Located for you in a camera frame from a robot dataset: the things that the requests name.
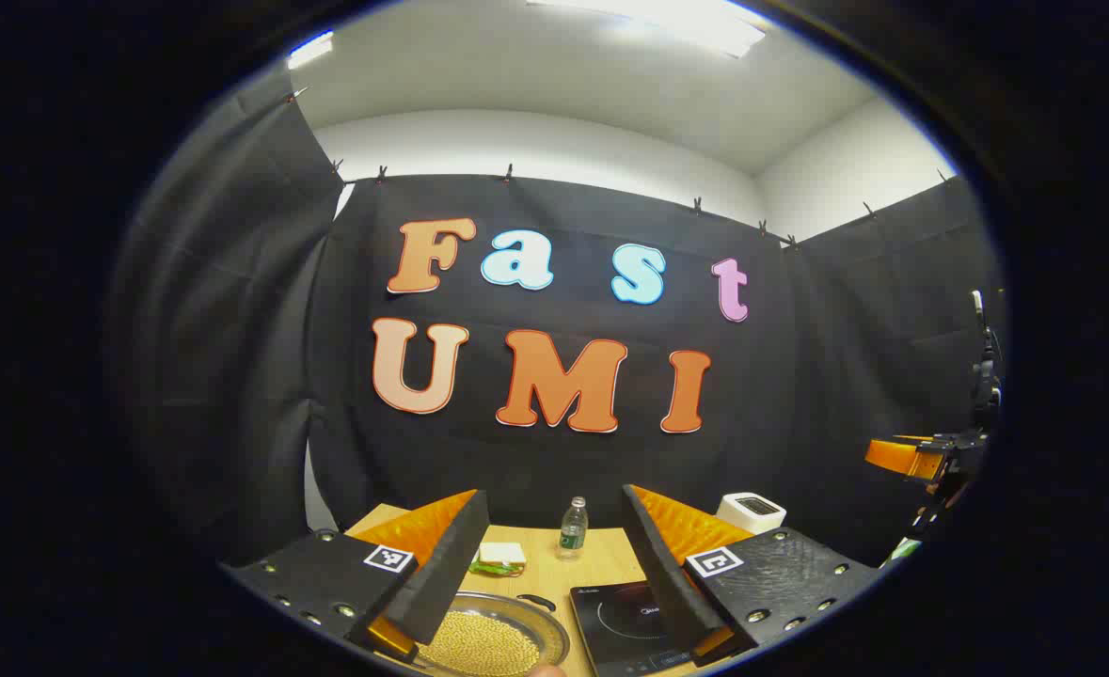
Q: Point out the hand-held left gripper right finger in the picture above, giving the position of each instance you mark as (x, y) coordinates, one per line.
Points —
(667, 574)

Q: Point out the sandwich with lettuce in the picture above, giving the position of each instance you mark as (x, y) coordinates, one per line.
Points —
(502, 553)

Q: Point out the ceiling light panel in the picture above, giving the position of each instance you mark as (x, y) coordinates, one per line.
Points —
(667, 21)
(311, 49)

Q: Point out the black induction cooktop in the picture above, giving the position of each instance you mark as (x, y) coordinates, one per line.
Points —
(620, 630)

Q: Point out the clear plastic water bottle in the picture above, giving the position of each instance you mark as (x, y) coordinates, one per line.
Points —
(573, 536)

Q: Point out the black backdrop cloth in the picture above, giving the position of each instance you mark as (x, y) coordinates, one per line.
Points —
(799, 376)

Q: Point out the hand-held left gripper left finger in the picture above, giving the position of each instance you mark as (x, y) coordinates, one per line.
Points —
(451, 564)

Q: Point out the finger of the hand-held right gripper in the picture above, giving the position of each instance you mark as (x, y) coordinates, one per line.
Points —
(893, 457)

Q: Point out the white toaster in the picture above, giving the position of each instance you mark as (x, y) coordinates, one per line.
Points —
(737, 519)

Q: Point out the pile of soybeans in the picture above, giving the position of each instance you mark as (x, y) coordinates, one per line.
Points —
(483, 644)

